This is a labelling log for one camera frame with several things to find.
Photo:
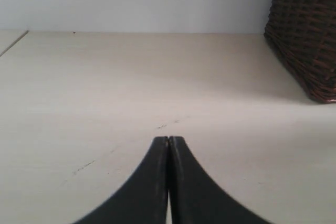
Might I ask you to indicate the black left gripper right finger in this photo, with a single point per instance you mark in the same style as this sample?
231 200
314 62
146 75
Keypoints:
195 197

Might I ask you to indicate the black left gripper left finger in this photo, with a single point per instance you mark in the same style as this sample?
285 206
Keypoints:
143 197

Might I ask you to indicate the dark red wicker basket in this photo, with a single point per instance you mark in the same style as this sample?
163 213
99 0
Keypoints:
302 34

